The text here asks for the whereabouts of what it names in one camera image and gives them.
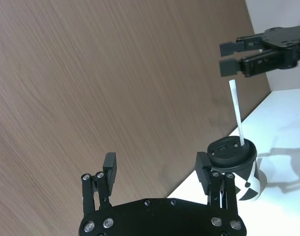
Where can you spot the white black patterned paper cup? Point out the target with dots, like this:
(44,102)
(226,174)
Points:
(255,182)

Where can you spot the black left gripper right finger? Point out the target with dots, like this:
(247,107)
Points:
(204,172)

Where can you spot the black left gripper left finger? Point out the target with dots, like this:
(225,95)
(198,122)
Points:
(110,169)

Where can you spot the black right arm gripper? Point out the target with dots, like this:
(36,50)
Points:
(284,37)

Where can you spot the white paper-wrapped straw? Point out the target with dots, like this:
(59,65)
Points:
(237,110)

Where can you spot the black plastic cup lid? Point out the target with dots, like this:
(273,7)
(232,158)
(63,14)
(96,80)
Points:
(229,153)

